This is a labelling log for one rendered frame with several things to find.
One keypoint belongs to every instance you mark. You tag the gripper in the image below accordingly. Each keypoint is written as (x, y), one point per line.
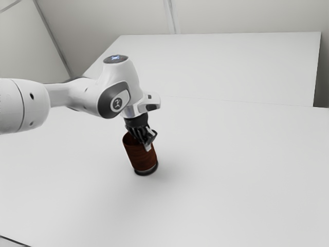
(136, 124)

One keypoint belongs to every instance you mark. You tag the brown wooden mug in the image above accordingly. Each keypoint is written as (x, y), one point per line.
(143, 157)

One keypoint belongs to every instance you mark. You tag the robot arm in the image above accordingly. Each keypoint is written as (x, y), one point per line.
(77, 93)

